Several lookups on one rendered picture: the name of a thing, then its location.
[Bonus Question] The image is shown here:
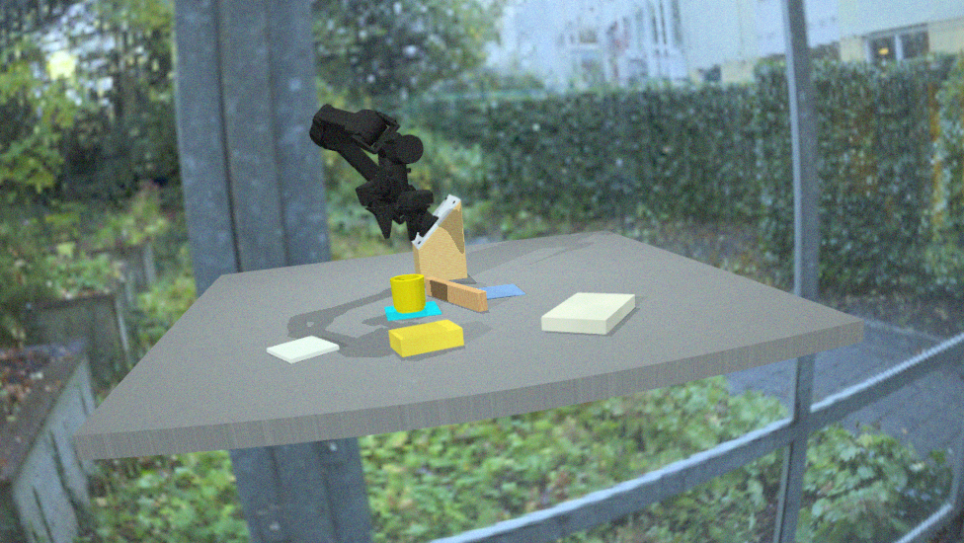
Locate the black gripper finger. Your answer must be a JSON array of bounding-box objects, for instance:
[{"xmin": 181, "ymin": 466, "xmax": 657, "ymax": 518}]
[
  {"xmin": 365, "ymin": 204, "xmax": 394, "ymax": 239},
  {"xmin": 399, "ymin": 205, "xmax": 430, "ymax": 241}
]

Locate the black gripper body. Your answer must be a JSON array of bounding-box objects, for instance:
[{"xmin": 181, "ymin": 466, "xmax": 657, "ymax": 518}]
[{"xmin": 361, "ymin": 164, "xmax": 434, "ymax": 208}]

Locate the white flat square pad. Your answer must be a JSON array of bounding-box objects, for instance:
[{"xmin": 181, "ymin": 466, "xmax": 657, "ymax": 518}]
[{"xmin": 267, "ymin": 337, "xmax": 339, "ymax": 363}]

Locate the yellow cup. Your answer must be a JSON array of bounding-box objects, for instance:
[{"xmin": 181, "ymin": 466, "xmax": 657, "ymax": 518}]
[{"xmin": 390, "ymin": 274, "xmax": 426, "ymax": 314}]

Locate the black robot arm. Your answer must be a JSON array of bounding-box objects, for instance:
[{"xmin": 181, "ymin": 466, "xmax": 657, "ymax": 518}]
[{"xmin": 309, "ymin": 104, "xmax": 439, "ymax": 238}]

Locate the tan wooden plank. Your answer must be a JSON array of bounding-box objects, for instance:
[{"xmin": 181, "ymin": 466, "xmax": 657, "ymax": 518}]
[{"xmin": 425, "ymin": 276, "xmax": 488, "ymax": 312}]

